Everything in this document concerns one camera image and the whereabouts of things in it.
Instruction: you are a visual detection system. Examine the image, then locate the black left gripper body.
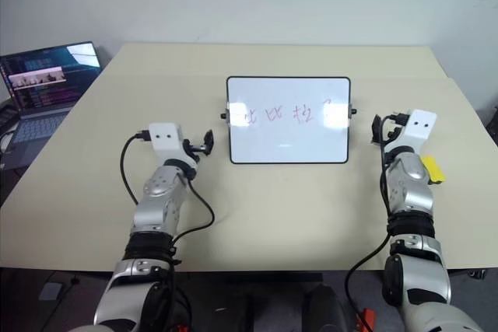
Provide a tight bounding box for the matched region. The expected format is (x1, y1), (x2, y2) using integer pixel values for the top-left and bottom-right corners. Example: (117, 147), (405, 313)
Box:
(181, 137), (205, 162)

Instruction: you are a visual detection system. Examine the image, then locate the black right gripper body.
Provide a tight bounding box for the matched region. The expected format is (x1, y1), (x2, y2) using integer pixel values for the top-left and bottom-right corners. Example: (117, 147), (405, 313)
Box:
(382, 111), (409, 145)

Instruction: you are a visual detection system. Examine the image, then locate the yellow eraser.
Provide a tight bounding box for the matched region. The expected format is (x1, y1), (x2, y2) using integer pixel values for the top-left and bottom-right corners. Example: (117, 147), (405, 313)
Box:
(421, 155), (447, 185)

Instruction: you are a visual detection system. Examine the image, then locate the black-framed small whiteboard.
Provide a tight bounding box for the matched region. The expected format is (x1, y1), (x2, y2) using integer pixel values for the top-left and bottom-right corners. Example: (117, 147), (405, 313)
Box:
(219, 75), (357, 166)

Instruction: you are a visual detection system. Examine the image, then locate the black bag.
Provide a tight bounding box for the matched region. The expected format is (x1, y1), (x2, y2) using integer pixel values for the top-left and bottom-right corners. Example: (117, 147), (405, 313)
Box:
(485, 103), (498, 139)

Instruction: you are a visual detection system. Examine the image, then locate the open grey laptop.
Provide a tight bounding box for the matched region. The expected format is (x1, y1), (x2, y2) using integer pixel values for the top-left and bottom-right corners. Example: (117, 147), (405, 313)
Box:
(0, 40), (104, 172)

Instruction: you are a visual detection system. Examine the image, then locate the large dark rounded shape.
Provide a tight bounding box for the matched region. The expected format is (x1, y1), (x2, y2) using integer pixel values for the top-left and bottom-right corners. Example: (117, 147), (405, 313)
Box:
(302, 282), (348, 332)

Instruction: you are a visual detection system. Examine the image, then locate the black desk device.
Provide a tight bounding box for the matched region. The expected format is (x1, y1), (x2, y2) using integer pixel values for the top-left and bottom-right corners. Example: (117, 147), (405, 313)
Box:
(0, 99), (19, 170)

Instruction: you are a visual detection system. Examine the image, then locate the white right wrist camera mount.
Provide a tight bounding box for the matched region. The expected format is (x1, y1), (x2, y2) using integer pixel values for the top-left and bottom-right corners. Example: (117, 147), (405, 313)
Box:
(400, 109), (440, 151)

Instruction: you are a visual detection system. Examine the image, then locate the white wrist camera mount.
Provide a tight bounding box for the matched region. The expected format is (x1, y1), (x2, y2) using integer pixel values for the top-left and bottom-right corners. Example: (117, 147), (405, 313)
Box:
(400, 109), (440, 151)
(149, 122), (195, 166)

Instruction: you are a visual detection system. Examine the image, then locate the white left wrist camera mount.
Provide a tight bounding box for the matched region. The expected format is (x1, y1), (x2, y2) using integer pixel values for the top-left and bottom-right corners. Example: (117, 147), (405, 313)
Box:
(149, 122), (195, 166)

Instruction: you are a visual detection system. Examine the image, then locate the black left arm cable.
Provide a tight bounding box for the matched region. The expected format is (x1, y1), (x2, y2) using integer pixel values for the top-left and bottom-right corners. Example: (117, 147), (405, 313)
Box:
(120, 129), (216, 267)

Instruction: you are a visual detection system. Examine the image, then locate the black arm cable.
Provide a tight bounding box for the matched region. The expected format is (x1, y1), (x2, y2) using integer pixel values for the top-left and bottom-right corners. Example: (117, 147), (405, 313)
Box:
(120, 129), (216, 267)
(343, 113), (410, 332)

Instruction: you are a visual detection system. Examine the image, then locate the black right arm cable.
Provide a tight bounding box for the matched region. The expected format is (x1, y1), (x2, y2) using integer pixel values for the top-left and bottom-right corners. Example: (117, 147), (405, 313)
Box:
(343, 113), (410, 332)

